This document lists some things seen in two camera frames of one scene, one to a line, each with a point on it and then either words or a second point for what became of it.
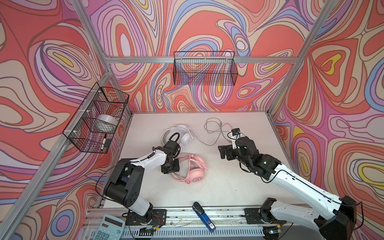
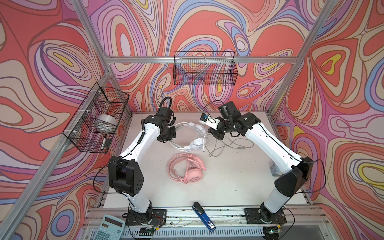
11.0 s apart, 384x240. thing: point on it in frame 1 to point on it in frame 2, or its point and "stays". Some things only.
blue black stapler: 209,224 stays
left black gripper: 176,167 to 173,135
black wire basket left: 94,122 stays
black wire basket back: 205,68 stays
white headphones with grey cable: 184,134 to 201,143
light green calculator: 111,228 stays
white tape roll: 106,123 stays
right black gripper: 229,149 to 215,132
